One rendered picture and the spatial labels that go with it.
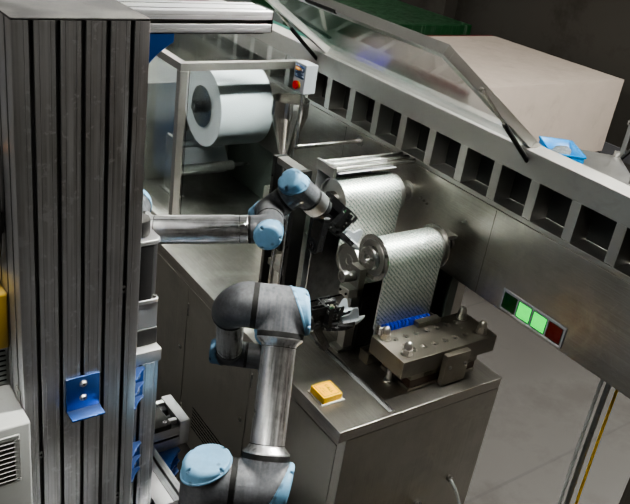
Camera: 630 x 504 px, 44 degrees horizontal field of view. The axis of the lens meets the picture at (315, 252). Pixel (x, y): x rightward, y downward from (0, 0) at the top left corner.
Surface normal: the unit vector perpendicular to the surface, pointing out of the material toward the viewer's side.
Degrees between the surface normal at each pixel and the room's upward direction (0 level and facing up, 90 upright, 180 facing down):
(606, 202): 90
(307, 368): 0
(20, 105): 90
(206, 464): 8
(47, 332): 90
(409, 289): 90
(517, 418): 0
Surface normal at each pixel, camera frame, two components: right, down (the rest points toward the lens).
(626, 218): -0.82, 0.15
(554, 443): 0.14, -0.89
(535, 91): 0.57, 0.44
